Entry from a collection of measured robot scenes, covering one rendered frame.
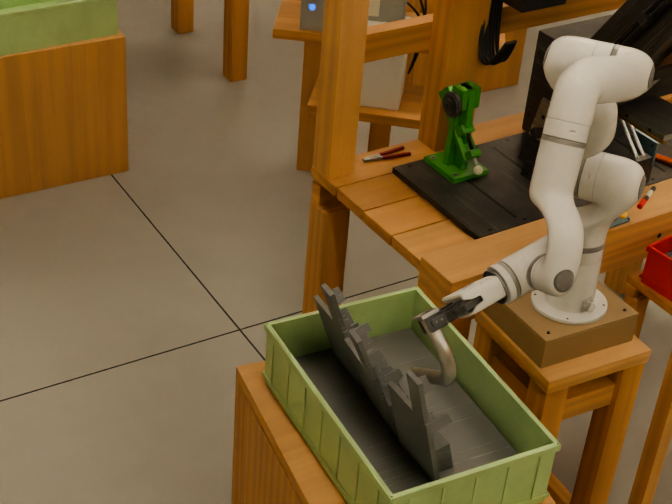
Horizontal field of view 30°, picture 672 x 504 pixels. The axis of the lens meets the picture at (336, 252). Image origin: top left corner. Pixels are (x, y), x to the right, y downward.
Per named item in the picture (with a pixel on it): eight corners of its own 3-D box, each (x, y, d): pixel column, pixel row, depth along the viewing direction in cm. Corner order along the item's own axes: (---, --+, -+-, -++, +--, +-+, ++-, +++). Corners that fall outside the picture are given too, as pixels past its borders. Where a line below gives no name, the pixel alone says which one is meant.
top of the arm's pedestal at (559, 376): (649, 362, 314) (652, 349, 312) (546, 394, 301) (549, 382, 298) (572, 292, 337) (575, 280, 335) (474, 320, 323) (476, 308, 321)
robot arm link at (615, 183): (562, 222, 309) (577, 136, 296) (636, 241, 303) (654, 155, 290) (549, 245, 299) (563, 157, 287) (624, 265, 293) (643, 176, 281)
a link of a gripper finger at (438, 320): (451, 303, 246) (423, 319, 244) (457, 302, 243) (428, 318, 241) (458, 318, 246) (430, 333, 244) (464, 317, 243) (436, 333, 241)
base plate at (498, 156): (751, 157, 394) (753, 151, 393) (478, 243, 341) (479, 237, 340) (657, 101, 422) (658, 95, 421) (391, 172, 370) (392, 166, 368)
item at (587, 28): (630, 135, 396) (653, 36, 377) (558, 155, 382) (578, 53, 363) (591, 110, 409) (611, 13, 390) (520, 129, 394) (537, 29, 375)
